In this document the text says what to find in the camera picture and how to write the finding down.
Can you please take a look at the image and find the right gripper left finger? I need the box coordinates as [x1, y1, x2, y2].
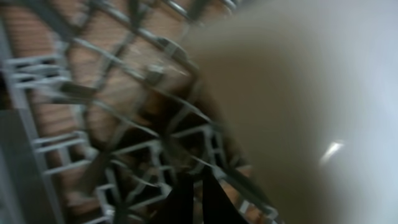
[152, 174, 194, 224]

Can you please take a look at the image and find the pink bowl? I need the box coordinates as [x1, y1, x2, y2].
[186, 0, 397, 224]

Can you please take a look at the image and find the grey dishwasher rack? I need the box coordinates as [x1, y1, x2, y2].
[1, 1, 281, 223]

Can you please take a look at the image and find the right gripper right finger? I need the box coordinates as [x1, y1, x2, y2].
[202, 167, 248, 224]

